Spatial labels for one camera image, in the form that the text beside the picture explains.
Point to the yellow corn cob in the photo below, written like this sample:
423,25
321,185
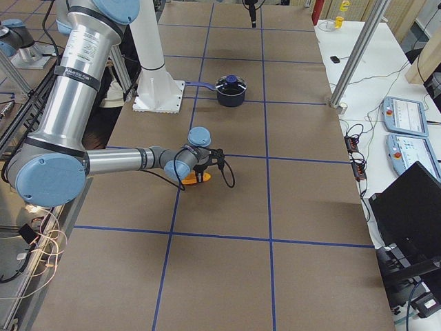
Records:
193,178

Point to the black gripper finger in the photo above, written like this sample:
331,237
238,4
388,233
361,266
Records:
198,177

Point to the glass lid purple knob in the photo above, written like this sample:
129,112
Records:
231,81

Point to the black laptop computer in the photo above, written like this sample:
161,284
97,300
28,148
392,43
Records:
408,212

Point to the upper teach pendant tablet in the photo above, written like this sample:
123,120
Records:
405,116

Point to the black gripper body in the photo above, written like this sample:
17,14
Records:
200,168
252,14

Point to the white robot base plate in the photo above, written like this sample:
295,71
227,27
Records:
154,96

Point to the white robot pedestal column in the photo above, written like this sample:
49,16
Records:
147,40

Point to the black power strip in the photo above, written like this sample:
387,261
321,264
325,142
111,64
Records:
357,159

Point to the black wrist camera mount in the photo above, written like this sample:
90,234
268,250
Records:
217,158

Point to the aluminium frame post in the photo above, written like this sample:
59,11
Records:
368,30

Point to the teach pendant tablet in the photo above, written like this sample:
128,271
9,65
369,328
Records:
405,116
404,150

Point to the lower teach pendant tablet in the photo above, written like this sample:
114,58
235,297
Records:
404,150

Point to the yellow cup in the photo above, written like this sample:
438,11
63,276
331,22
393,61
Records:
338,22

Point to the dark blue saucepan purple handle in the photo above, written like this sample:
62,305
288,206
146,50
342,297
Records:
227,98

